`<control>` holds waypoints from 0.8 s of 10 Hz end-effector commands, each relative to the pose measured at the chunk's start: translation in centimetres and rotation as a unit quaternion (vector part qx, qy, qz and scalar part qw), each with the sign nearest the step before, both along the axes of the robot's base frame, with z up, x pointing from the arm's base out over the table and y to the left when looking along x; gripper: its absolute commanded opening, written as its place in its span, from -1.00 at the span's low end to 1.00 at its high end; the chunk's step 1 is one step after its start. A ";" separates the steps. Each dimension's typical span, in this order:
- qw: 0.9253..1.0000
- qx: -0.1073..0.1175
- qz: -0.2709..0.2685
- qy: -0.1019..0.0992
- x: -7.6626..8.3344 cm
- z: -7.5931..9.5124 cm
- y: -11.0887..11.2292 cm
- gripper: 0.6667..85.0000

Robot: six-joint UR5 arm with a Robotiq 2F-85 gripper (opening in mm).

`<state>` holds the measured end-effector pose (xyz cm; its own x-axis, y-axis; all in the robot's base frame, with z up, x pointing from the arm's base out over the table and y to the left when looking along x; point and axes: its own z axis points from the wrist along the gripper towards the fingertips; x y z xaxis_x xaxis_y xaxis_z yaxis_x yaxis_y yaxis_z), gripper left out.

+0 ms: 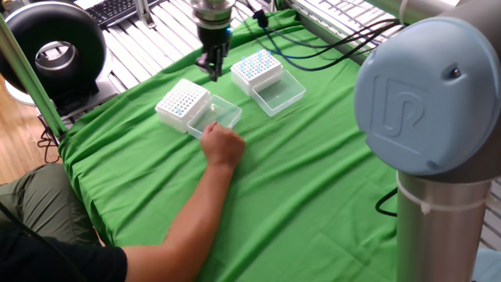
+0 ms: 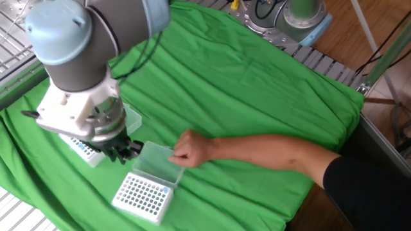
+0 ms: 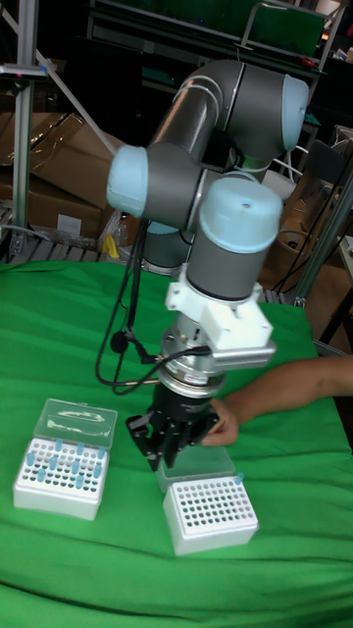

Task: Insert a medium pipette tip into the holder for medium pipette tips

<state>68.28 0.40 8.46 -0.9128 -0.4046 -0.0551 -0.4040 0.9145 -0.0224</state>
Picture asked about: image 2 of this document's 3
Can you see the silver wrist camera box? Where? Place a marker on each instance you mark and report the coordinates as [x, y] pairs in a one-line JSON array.
[[70, 131]]

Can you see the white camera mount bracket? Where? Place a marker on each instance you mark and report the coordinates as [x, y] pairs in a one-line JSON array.
[[70, 109]]

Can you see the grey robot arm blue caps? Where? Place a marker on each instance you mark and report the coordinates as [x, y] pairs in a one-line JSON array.
[[80, 48]]

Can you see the bare person hand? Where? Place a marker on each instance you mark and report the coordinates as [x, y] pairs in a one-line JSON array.
[[192, 149]]

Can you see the white pipette tip box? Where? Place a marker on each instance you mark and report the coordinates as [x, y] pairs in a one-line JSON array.
[[86, 157], [141, 199]]

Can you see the green table cloth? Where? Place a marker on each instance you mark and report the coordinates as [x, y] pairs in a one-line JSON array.
[[241, 96]]

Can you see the bare person forearm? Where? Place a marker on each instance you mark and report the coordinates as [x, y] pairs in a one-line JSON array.
[[263, 150]]

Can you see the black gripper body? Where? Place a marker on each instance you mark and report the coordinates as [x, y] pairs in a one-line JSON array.
[[112, 144]]

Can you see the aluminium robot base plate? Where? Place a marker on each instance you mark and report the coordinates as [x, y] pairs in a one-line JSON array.
[[276, 40]]

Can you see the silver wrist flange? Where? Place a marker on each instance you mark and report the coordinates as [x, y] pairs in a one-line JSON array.
[[106, 128]]

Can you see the green frame post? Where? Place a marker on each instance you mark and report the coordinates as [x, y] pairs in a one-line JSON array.
[[388, 54]]

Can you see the perforated aluminium plate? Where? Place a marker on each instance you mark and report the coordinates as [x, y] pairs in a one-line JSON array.
[[13, 6]]

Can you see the aluminium table edge rail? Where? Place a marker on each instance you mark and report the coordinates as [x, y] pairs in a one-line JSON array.
[[385, 145]]

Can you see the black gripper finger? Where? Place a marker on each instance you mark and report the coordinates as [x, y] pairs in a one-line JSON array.
[[134, 148], [118, 157]]

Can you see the white pole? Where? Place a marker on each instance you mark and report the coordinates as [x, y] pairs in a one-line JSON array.
[[369, 35]]

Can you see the aluminium corner bracket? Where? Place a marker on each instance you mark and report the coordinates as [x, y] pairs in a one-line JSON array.
[[363, 89]]

